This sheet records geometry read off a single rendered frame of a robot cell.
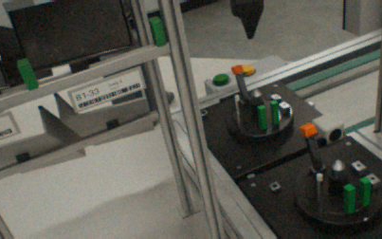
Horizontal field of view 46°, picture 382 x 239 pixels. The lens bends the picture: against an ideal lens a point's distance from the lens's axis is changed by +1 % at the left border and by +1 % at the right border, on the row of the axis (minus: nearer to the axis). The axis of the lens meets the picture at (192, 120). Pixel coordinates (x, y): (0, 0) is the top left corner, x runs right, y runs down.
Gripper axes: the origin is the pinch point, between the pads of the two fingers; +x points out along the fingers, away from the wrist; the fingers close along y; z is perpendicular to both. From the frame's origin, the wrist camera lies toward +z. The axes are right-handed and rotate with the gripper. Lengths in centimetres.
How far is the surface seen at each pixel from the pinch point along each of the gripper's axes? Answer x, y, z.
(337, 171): 12.6, 37.7, -10.5
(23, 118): 28, -17, 68
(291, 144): 18.7, 21.6, -5.3
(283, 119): 16.6, 16.0, -4.7
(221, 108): 17.9, 6.6, 8.1
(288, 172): 19.1, 29.1, -3.8
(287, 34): 104, -227, -31
